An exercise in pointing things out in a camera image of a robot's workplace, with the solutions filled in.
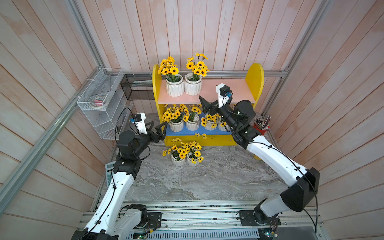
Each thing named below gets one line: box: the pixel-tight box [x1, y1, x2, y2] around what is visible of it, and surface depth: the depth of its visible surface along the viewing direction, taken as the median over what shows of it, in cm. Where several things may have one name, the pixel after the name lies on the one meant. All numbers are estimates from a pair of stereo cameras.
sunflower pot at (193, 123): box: [186, 104, 202, 131], surface depth 92 cm
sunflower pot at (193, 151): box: [184, 133, 207, 167], surface depth 87 cm
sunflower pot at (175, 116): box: [162, 104, 190, 132], surface depth 86 cm
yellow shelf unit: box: [153, 64, 265, 147], surface depth 83 cm
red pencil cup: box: [252, 115, 272, 136], surface depth 100 cm
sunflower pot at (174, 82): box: [157, 56, 184, 97], surface depth 70 cm
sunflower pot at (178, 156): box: [162, 137, 190, 167], surface depth 90 cm
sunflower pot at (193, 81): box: [184, 52, 210, 96], surface depth 71 cm
